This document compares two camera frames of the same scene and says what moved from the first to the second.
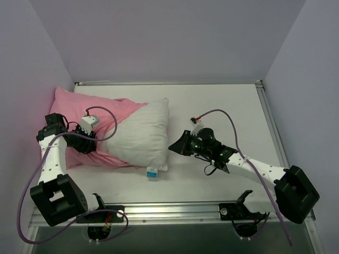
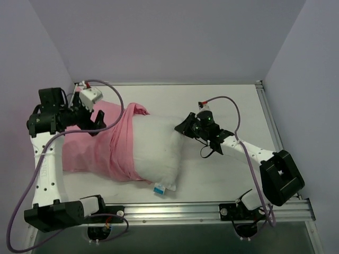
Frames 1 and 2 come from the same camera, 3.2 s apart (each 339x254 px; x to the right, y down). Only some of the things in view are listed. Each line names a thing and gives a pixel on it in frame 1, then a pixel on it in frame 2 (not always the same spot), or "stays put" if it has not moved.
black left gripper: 88,143 to 86,119
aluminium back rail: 163,82 stays put
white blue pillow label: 151,172 to 159,189
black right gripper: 186,144 to 193,128
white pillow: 140,138 to 158,144
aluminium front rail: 178,212 stays put
